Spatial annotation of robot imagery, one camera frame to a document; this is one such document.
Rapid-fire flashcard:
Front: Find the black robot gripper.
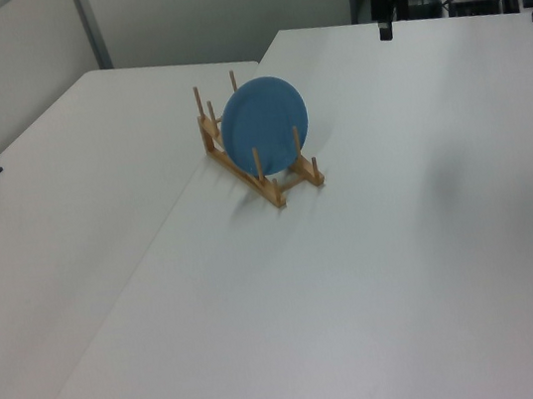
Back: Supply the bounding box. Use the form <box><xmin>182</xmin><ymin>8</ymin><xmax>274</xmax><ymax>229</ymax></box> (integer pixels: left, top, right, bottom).
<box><xmin>369</xmin><ymin>0</ymin><xmax>406</xmax><ymax>43</ymax></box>

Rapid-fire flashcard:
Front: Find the blue round plate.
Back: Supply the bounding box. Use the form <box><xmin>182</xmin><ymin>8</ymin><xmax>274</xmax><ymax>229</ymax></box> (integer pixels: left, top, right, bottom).
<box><xmin>213</xmin><ymin>70</ymin><xmax>317</xmax><ymax>183</ymax></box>

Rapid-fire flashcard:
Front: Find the wooden plate rack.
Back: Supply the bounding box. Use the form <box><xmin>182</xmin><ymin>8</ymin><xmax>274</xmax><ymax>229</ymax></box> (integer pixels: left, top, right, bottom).
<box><xmin>190</xmin><ymin>57</ymin><xmax>329</xmax><ymax>219</ymax></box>

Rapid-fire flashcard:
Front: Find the black electronics box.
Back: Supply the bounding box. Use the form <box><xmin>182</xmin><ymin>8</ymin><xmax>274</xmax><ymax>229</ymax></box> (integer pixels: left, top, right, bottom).
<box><xmin>446</xmin><ymin>0</ymin><xmax>506</xmax><ymax>22</ymax></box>

